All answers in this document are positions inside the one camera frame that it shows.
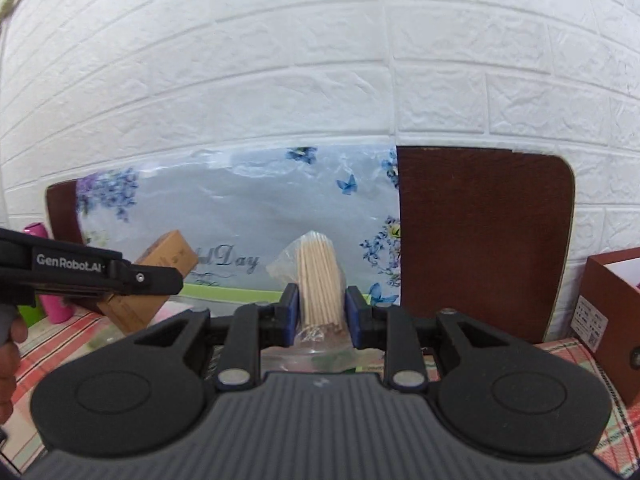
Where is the light green box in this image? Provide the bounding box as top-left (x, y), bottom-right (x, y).
top-left (170, 282), bottom-right (401, 311)

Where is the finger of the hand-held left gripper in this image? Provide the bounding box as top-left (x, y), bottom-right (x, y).
top-left (107, 261), bottom-right (183, 296)

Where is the plaid bed sheet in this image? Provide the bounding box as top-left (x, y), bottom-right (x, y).
top-left (7, 310), bottom-right (640, 478)

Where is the bag of wooden sticks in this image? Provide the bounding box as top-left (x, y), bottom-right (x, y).
top-left (265, 230), bottom-right (361, 373)

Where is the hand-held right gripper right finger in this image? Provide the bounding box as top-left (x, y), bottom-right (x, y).
top-left (346, 285), bottom-right (508, 391)

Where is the brown cardboard box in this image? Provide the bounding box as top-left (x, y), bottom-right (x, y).
top-left (570, 247), bottom-right (640, 406)

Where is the person's left hand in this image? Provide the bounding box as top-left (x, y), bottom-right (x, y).
top-left (0, 317), bottom-right (28, 425)

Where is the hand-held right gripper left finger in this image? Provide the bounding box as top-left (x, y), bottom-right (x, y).
top-left (132, 283), bottom-right (299, 392)

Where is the floral plastic bag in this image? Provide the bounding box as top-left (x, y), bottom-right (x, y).
top-left (75, 146), bottom-right (403, 306)

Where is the gold rectangular box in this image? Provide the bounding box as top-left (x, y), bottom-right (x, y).
top-left (97, 230), bottom-right (198, 333)

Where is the pink thermos bottle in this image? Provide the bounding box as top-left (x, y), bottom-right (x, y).
top-left (22, 222), bottom-right (76, 325)

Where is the brown wooden headboard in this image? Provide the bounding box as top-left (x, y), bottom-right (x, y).
top-left (45, 146), bottom-right (576, 343)

